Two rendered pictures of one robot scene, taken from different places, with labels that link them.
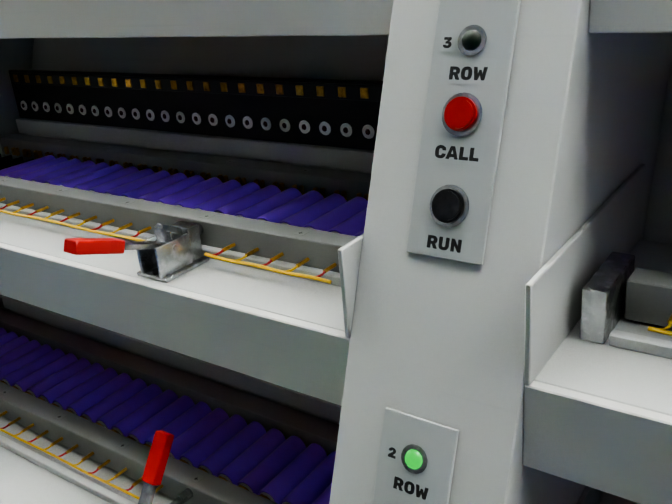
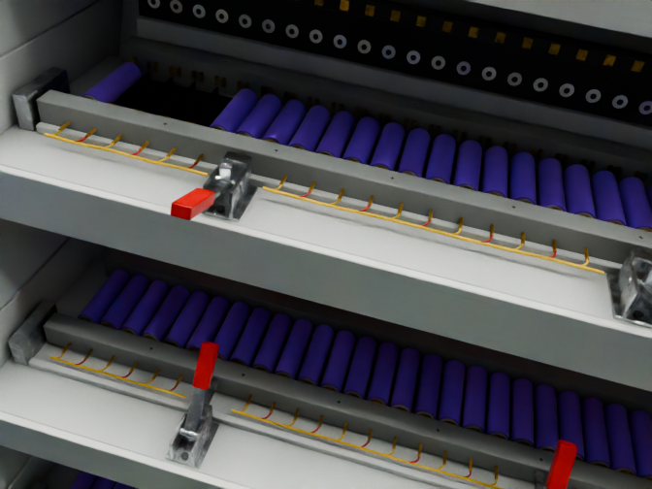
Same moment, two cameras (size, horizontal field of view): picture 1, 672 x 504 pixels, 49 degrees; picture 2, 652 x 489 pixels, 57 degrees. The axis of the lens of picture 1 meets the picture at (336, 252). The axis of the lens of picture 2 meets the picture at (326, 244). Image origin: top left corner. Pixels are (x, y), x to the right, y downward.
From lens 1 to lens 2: 0.51 m
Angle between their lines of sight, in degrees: 30
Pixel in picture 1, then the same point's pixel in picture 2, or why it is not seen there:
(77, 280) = (514, 315)
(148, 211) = (562, 226)
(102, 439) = (410, 425)
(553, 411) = not seen: outside the picture
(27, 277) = (411, 301)
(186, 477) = (531, 459)
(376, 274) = not seen: outside the picture
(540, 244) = not seen: outside the picture
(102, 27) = (592, 13)
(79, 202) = (440, 201)
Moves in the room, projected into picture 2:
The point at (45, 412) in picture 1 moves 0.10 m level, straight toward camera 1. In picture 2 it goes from (317, 398) to (410, 473)
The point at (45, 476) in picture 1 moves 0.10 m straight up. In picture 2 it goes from (356, 470) to (385, 361)
